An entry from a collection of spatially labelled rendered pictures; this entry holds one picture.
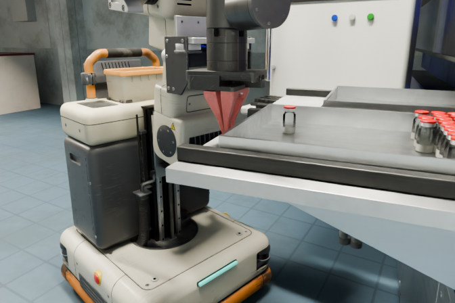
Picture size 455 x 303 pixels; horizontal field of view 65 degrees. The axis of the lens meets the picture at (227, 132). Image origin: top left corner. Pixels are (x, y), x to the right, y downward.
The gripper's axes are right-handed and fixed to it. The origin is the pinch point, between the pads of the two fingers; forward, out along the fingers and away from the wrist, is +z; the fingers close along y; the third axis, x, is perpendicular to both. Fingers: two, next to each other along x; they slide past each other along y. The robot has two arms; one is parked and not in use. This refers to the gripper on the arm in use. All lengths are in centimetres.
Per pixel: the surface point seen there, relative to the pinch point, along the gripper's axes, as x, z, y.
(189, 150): -8.0, 0.8, -2.1
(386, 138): 13.6, 2.2, 22.2
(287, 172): -8.1, 2.1, 10.8
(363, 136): 13.6, 2.1, 18.7
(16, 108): 322, 76, -461
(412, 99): 53, 1, 30
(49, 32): 388, -34, -452
